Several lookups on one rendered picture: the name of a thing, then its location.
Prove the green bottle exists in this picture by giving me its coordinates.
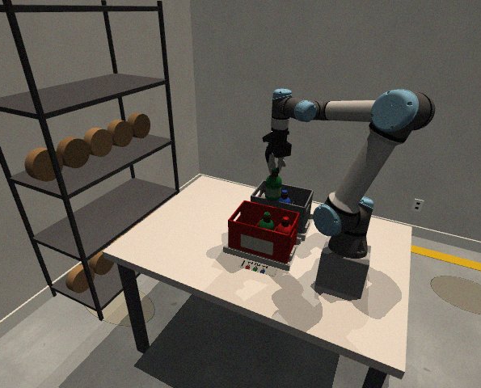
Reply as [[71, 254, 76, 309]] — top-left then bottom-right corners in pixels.
[[265, 168, 282, 201], [259, 212, 274, 231]]

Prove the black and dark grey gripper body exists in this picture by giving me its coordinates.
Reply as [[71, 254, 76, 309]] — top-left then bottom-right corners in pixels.
[[268, 128, 292, 158]]

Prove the red bottle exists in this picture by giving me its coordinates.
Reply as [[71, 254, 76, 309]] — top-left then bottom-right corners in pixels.
[[276, 217, 292, 234]]

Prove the beige paper pick list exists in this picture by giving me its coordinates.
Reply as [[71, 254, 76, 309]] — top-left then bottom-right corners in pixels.
[[239, 259, 277, 276]]

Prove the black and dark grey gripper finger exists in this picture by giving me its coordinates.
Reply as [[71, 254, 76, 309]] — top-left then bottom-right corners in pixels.
[[277, 157, 286, 173], [265, 146, 276, 174]]

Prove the blue bottle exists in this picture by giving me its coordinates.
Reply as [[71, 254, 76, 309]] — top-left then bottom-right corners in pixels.
[[277, 190, 291, 204]]

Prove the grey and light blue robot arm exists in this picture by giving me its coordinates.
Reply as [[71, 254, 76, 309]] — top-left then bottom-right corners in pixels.
[[271, 89, 435, 259]]

